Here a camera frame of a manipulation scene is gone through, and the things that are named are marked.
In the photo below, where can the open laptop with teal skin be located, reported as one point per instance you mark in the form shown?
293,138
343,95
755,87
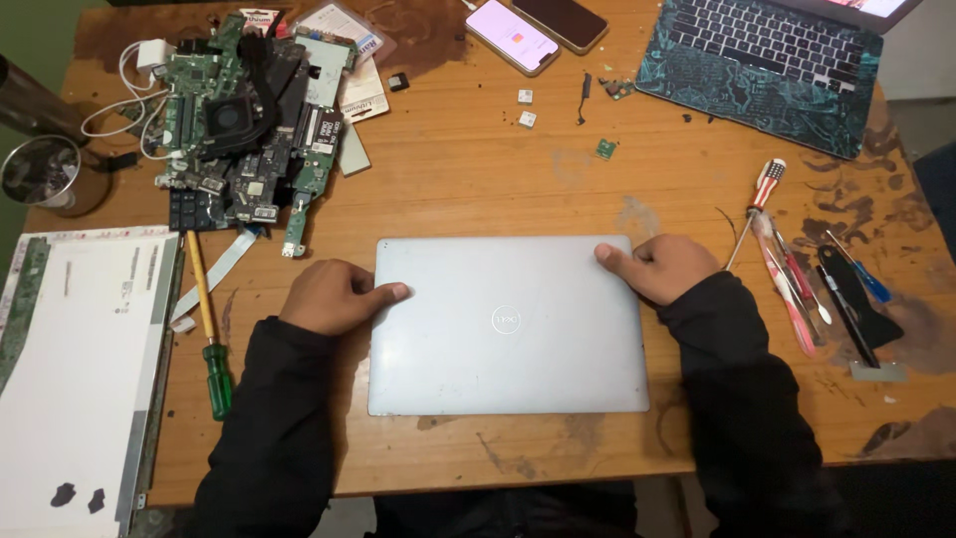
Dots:
762,75

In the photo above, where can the silver laptop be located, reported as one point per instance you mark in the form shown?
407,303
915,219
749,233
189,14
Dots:
508,351

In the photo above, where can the small green square board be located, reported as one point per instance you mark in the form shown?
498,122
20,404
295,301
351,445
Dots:
606,149

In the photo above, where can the steel cup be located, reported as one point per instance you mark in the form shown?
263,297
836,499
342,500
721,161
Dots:
39,173

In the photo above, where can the steel bottle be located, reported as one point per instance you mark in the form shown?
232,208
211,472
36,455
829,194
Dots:
34,104

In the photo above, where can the person's left hand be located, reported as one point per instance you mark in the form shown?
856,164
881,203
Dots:
325,299

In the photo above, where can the white printed card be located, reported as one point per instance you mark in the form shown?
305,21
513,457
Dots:
364,93

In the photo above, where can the small red screwdriver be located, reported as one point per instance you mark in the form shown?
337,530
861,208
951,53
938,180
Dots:
800,280

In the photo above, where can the pink toothbrush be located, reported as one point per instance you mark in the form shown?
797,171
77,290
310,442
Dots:
784,295

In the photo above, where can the grey flat strip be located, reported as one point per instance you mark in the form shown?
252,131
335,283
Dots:
354,151

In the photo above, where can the bare laptop screen panel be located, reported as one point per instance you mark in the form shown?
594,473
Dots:
75,373

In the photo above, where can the small white square part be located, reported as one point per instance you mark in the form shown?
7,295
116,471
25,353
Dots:
525,96
527,119

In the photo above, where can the phone with lit screen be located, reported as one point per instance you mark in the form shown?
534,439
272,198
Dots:
512,37

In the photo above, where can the small blue screwdriver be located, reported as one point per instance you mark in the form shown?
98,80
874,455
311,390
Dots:
870,280

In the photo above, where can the heap of circuit boards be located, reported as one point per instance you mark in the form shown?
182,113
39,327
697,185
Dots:
239,134

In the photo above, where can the person's right hand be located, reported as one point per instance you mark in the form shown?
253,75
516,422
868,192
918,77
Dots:
668,269

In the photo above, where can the black plastic pry tool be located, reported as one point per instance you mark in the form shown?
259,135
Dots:
859,303

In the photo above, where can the phone with dark screen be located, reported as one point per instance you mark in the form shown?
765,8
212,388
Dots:
561,21

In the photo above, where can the clear plastic blister pack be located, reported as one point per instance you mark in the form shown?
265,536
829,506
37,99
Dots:
340,24

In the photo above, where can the small green board with connector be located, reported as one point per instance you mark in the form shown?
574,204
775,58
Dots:
618,89

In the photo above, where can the small black square part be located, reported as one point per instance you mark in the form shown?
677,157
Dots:
398,82

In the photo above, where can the blue chair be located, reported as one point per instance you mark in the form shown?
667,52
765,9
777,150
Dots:
939,198

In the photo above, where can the person's black clothing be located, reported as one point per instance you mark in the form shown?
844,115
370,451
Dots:
508,515

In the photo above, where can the red and white packet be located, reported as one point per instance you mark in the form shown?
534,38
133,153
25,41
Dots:
261,19

